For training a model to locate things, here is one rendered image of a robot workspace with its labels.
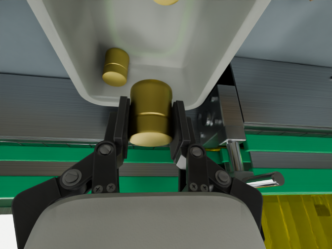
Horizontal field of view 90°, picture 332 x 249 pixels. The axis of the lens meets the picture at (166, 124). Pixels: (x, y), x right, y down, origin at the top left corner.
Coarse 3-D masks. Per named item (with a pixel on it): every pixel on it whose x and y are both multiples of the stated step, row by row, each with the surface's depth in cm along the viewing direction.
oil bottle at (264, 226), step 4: (264, 216) 30; (264, 220) 30; (264, 224) 29; (264, 228) 29; (264, 232) 29; (264, 236) 28; (268, 236) 29; (268, 240) 28; (264, 244) 28; (268, 244) 28; (268, 248) 28
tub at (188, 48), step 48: (48, 0) 12; (96, 0) 18; (144, 0) 18; (192, 0) 18; (240, 0) 14; (96, 48) 23; (144, 48) 24; (192, 48) 24; (96, 96) 24; (192, 96) 25
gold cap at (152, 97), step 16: (144, 80) 13; (144, 96) 12; (160, 96) 12; (144, 112) 12; (160, 112) 12; (128, 128) 12; (144, 128) 11; (160, 128) 11; (144, 144) 13; (160, 144) 13
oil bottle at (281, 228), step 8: (264, 200) 31; (272, 200) 31; (280, 200) 32; (264, 208) 31; (272, 208) 31; (280, 208) 31; (288, 208) 31; (272, 216) 30; (280, 216) 30; (288, 216) 31; (272, 224) 30; (280, 224) 30; (288, 224) 30; (272, 232) 29; (280, 232) 29; (288, 232) 30; (296, 232) 30; (272, 240) 29; (280, 240) 29; (288, 240) 29; (296, 240) 29; (272, 248) 29; (280, 248) 28; (288, 248) 28; (296, 248) 29
